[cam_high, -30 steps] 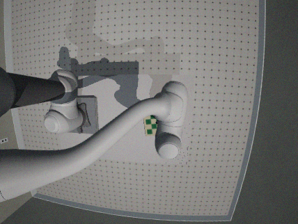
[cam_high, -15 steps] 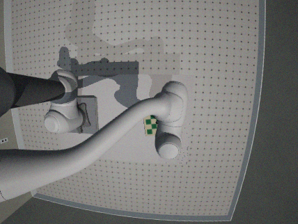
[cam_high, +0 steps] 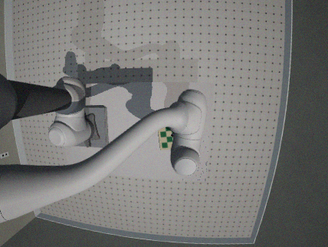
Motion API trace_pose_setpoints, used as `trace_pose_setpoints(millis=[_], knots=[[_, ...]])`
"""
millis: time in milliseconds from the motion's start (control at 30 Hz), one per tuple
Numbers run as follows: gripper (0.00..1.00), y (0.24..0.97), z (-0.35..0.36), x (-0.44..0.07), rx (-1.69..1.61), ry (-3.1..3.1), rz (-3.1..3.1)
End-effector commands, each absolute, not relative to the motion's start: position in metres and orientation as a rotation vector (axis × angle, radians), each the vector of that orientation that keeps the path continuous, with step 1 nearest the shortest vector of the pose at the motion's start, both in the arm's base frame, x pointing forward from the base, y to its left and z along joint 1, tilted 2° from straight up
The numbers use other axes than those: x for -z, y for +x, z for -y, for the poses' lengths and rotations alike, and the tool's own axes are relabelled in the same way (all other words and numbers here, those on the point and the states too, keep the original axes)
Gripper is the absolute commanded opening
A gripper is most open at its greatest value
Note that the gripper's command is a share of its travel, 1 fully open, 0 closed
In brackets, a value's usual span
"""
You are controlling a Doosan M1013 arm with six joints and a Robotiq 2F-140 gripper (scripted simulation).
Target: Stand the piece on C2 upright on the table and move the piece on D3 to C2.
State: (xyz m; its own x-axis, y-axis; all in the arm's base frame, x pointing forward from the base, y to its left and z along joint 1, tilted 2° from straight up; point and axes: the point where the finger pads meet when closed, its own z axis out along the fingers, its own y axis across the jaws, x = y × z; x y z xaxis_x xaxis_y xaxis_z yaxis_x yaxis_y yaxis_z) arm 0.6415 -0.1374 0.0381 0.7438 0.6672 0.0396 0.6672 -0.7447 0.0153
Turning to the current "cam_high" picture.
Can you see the green and cream checkered board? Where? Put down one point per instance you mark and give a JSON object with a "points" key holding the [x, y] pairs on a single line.
{"points": [[165, 138]]}

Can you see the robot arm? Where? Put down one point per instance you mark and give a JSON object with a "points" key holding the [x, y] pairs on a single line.
{"points": [[25, 188]]}

